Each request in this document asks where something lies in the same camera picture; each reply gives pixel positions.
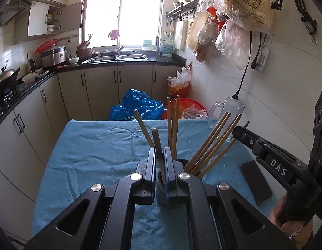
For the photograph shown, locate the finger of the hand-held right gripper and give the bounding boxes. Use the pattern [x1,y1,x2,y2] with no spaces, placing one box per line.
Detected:
[232,125,267,159]

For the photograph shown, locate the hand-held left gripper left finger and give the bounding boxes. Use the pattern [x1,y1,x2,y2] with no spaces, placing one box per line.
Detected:
[23,147,156,250]

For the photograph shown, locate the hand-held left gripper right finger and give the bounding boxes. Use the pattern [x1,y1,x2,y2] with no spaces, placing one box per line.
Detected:
[163,147,298,250]

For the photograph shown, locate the dark chopstick holder cup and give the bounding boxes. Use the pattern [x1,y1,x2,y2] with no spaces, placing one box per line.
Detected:
[156,158,203,209]

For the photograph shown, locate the bundle of wooden chopsticks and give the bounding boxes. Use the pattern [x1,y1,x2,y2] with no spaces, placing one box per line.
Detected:
[133,95,250,180]

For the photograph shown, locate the person's right hand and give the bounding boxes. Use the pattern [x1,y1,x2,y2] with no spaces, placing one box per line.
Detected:
[267,195,314,240]

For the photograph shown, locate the clear glass pitcher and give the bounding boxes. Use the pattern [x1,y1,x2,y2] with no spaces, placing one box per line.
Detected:
[208,97,245,129]

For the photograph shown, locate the black smartphone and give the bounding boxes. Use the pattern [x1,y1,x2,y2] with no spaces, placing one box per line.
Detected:
[240,160,273,206]

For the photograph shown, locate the blue tablecloth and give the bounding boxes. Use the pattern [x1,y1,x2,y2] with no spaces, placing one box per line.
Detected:
[32,118,278,250]

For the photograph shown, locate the crumpled clear plastic bag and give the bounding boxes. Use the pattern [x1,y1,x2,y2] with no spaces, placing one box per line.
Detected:
[181,105,209,120]

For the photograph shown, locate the blue plastic bag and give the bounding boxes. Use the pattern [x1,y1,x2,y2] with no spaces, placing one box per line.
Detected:
[109,89,165,121]

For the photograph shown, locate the red plastic basin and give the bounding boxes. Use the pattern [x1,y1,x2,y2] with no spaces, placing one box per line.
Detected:
[161,97,209,120]

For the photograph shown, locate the beige base cabinets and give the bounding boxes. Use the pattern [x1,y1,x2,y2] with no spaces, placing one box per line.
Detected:
[0,65,188,224]

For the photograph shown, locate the black kitchen countertop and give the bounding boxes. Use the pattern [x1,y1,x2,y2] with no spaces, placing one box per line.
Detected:
[0,55,186,131]

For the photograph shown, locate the tan hanging plastic bags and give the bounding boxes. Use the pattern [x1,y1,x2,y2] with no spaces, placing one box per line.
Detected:
[186,10,227,63]

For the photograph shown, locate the steel sink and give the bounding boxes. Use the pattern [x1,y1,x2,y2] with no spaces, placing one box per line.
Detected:
[81,53,149,64]

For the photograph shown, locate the steel faucet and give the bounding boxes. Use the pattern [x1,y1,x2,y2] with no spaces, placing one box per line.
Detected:
[116,35,125,56]

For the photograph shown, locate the brown clay pot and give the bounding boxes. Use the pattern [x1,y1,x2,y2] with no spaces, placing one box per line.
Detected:
[76,47,93,60]

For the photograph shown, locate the plastic bag of flatbread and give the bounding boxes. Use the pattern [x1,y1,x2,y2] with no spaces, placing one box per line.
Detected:
[213,0,275,35]

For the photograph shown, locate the hanging ladles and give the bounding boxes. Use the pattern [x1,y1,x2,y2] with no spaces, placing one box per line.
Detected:
[163,18,175,37]

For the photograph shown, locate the silver rice cooker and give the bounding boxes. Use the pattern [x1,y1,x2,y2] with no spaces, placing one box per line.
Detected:
[41,45,68,68]

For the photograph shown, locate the clear plastic food container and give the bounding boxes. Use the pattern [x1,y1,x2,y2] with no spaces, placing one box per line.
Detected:
[22,73,37,84]

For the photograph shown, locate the kitchen window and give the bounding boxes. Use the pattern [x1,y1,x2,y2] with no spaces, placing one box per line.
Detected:
[83,0,167,50]

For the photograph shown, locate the steel kettle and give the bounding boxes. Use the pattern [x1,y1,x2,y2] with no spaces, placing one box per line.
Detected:
[27,59,38,74]

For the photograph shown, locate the red basin lid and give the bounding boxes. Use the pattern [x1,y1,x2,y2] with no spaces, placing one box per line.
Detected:
[36,39,57,54]

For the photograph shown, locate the gas stove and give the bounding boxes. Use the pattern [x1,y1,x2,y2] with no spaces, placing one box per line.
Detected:
[0,81,24,111]

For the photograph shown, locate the black wok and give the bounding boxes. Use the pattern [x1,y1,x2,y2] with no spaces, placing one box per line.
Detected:
[0,67,21,92]

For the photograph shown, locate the range hood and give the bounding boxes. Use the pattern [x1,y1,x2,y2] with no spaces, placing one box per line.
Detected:
[0,0,36,28]

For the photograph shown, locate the black power cable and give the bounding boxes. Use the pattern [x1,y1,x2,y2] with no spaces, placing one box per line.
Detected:
[232,31,253,100]

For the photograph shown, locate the wall rack with hooks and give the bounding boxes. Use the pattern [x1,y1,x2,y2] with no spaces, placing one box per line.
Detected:
[165,0,198,22]

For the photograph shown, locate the open wall cabinet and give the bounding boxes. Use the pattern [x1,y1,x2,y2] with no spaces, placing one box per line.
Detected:
[27,1,84,37]

